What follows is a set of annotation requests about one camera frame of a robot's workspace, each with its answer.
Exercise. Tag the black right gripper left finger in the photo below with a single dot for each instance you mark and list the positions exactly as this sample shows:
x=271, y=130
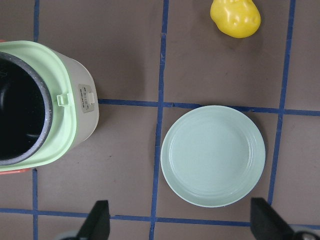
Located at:
x=97, y=223

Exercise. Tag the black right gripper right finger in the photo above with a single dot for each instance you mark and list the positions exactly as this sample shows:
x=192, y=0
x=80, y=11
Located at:
x=266, y=223

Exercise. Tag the white rice cooker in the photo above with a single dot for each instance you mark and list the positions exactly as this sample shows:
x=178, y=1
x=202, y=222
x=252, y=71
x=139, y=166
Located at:
x=48, y=105

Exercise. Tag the light green plate near pepper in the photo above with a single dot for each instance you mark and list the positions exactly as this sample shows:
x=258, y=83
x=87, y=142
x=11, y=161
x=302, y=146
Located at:
x=213, y=156

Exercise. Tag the yellow bell pepper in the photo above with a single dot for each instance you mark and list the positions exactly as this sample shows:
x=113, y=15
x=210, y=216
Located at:
x=236, y=18

